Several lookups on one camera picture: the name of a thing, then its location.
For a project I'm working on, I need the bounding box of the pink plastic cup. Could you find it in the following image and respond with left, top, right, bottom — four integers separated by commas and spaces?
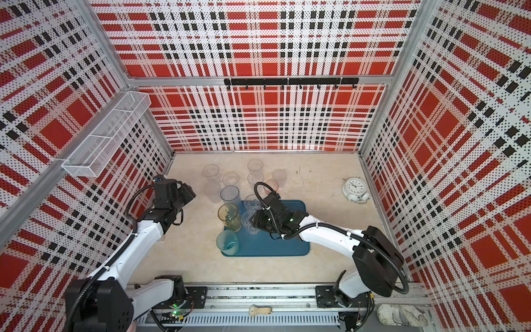
264, 179, 279, 194

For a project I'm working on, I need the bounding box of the teal plastic tray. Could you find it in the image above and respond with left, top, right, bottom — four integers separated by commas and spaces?
222, 203, 311, 257

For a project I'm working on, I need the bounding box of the yellow plastic cup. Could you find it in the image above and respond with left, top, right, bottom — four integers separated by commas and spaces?
217, 203, 241, 232

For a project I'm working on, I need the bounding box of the clear cup back centre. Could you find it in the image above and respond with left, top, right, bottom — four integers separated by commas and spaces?
247, 159, 264, 174

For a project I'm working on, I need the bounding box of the clear cup back left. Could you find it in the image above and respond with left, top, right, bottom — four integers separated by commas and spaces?
202, 164, 220, 182

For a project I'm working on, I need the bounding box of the white wire mesh basket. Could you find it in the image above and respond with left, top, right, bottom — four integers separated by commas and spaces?
62, 91, 151, 178

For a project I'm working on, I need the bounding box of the clear faceted cup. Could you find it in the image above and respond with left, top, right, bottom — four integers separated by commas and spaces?
243, 194, 261, 210
241, 209, 260, 235

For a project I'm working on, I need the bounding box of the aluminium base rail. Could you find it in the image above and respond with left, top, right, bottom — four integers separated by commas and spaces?
137, 283, 431, 331

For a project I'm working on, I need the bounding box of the blue textured plastic cup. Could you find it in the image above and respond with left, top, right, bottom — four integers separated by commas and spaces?
220, 185, 241, 208

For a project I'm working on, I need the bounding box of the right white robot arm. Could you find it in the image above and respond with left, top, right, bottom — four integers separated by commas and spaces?
250, 192, 409, 307

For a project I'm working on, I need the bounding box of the black hook rail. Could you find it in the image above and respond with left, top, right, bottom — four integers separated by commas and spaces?
223, 77, 360, 88

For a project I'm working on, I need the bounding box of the frosted clear cup left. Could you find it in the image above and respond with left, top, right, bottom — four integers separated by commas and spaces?
203, 181, 221, 203

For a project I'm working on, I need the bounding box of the green textured plastic cup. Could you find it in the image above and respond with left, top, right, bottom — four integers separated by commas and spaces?
216, 230, 240, 256

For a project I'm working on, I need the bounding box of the clear cup centre front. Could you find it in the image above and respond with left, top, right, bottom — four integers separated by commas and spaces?
247, 172, 264, 186

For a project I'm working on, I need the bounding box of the white alarm clock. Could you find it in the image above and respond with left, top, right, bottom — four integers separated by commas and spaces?
342, 177, 370, 204

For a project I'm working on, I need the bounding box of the clear cup middle row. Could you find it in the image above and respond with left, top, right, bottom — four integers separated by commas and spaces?
222, 172, 240, 187

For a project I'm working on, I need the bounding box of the crumpled white cloth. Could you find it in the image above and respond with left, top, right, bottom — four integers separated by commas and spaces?
377, 304, 428, 327

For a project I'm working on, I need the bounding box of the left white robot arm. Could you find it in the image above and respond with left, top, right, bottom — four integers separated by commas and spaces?
64, 175, 196, 331

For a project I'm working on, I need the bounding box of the beige small object on rail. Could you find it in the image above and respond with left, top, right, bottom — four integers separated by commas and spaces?
248, 305, 272, 317

